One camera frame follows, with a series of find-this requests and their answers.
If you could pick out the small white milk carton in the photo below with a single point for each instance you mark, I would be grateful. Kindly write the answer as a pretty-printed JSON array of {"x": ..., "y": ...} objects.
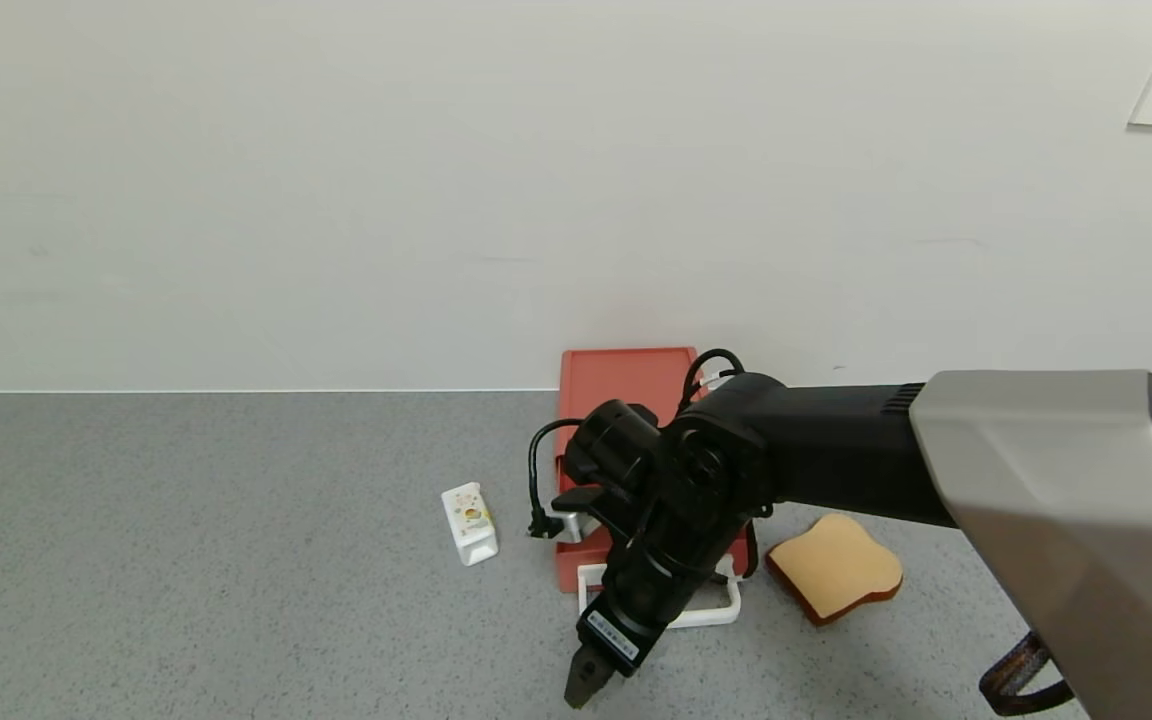
[{"x": 471, "y": 525}]

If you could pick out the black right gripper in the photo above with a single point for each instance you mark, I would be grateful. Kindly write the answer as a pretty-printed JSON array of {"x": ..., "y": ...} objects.
[{"x": 613, "y": 637}]

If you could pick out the toast bread slice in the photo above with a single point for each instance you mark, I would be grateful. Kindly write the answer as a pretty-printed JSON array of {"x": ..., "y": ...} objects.
[{"x": 836, "y": 565}]

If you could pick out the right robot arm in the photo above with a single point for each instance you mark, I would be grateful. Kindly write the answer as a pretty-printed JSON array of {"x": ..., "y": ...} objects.
[{"x": 836, "y": 450}]

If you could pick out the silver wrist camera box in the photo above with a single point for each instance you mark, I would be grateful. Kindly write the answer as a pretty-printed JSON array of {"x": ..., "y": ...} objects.
[{"x": 571, "y": 522}]

